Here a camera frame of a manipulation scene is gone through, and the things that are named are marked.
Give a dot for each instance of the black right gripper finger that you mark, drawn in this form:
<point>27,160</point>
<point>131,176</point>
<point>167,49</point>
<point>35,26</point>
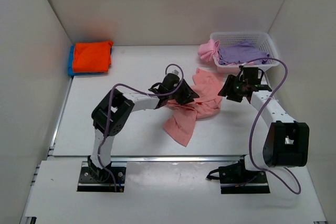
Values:
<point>235,97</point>
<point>228,87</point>

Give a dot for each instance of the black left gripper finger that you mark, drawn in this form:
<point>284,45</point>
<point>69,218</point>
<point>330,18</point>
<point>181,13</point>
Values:
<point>187,92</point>
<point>181,101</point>

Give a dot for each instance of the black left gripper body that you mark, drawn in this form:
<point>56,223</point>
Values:
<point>175,94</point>

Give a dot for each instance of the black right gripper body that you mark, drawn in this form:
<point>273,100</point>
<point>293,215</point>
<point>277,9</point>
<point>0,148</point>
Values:
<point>240,84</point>

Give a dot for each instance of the salmon pink t shirt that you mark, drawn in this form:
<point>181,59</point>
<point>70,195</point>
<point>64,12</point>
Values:
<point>181,125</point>

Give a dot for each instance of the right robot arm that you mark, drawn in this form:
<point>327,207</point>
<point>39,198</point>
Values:
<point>287,140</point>

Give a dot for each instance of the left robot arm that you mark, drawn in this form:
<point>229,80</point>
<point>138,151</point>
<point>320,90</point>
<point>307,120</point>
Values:
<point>113,111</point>

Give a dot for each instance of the purple t shirt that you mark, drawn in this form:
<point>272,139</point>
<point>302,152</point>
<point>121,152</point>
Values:
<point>242,52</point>

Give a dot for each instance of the white plastic laundry basket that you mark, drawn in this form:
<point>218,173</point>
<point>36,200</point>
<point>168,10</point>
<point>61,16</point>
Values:
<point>260,40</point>

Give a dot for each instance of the light pink t shirt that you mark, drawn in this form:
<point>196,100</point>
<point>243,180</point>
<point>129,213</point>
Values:
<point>209,51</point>

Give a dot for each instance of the folded orange t shirt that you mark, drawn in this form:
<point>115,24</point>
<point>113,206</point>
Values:
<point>92,57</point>

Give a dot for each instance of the folded blue t shirt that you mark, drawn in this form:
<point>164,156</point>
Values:
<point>71,73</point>

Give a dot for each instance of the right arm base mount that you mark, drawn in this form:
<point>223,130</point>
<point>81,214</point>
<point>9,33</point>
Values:
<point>235,179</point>

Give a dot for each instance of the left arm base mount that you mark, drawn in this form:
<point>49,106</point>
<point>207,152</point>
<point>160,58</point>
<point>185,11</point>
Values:
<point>108,182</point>

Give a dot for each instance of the aluminium table edge rail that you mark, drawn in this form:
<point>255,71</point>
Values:
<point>224,136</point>

